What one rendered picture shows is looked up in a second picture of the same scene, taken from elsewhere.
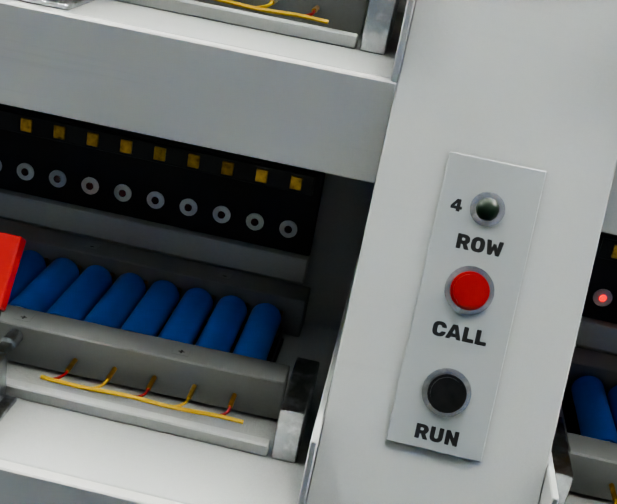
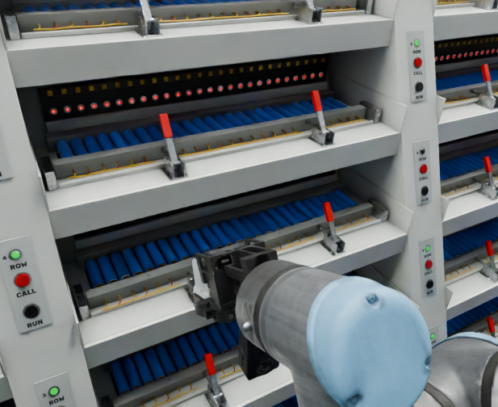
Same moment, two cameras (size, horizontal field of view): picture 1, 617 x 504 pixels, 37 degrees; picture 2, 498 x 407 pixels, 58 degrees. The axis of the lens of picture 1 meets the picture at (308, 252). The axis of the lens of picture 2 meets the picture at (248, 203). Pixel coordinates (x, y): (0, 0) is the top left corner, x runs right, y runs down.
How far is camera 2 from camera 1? 68 cm
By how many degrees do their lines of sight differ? 31
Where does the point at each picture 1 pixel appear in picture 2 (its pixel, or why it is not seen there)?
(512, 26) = (416, 111)
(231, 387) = (362, 212)
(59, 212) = (275, 191)
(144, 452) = (366, 234)
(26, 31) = (330, 153)
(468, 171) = (417, 144)
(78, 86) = (340, 161)
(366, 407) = (412, 201)
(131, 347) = (342, 215)
